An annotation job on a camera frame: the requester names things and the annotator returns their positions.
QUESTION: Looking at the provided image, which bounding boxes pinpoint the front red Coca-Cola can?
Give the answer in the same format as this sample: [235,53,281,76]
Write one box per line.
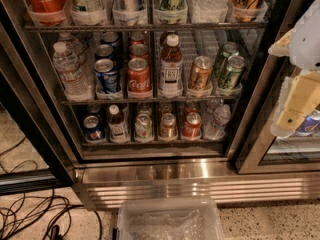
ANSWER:
[127,58,151,93]

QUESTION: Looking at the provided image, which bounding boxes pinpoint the blue Pepsi can bottom shelf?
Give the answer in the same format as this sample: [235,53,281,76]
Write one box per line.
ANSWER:
[83,115,105,141]

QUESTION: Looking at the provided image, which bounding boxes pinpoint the red can bottom shelf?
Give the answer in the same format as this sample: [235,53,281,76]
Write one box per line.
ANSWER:
[182,112,202,138]

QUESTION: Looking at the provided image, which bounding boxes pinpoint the rear green can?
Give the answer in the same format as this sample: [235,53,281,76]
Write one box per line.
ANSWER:
[213,42,239,79]

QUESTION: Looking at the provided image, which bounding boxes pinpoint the front blue Pepsi can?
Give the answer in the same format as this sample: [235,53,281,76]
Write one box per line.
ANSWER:
[94,59,121,94]

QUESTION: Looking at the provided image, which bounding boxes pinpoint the stainless steel fridge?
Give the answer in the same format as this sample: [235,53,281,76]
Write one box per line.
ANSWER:
[1,0,320,210]

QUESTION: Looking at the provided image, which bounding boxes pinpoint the clear water bottle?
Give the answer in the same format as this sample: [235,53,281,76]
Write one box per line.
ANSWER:
[59,32,94,84]
[53,42,89,95]

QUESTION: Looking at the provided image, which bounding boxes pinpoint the rear clear water bottle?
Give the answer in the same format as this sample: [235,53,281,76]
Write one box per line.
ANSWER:
[59,32,94,84]

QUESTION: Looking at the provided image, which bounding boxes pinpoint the rear tea bottle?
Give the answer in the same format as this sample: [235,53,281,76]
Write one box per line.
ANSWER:
[159,30,178,48]

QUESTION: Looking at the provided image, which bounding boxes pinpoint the red coca-cola can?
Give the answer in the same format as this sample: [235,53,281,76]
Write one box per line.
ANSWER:
[127,58,151,93]
[129,32,145,45]
[129,44,150,61]

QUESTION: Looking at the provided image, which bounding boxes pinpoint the tea bottle white cap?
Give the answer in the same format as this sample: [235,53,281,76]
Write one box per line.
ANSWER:
[160,34,183,94]

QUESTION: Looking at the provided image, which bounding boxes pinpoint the glass fridge door right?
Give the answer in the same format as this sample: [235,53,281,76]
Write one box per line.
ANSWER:
[235,0,320,174]

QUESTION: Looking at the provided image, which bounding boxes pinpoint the clear plastic bin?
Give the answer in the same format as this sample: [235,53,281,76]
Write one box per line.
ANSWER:
[113,197,224,240]

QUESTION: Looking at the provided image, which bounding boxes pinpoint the front clear water bottle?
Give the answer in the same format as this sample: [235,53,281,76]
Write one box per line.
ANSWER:
[53,42,89,95]

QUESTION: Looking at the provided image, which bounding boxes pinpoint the green white can bottom shelf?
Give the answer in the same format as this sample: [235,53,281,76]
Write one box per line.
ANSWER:
[135,114,153,140]

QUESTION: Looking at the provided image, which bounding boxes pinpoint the brown can bottom shelf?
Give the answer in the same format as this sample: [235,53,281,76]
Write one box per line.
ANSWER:
[160,113,176,138]

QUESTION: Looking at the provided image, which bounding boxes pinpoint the rear blue Pepsi can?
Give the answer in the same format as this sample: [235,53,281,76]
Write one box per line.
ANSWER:
[100,31,120,49]

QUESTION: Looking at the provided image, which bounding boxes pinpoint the tea bottle bottom shelf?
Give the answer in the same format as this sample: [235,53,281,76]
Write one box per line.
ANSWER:
[108,104,129,143]

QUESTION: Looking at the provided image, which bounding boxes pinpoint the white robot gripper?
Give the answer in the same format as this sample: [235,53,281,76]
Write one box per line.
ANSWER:
[268,0,320,133]

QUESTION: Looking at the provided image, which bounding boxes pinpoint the rear red Coca-Cola can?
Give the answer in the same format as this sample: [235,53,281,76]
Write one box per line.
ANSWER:
[129,32,145,45]

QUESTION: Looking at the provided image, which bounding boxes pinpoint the blue can behind glass door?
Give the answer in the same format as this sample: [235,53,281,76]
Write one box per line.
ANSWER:
[296,109,320,136]

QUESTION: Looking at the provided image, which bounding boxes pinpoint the front green can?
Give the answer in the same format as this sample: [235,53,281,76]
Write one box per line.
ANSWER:
[218,55,245,89]

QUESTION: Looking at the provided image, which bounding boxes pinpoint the black cables on floor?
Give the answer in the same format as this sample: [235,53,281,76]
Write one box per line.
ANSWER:
[0,135,103,240]

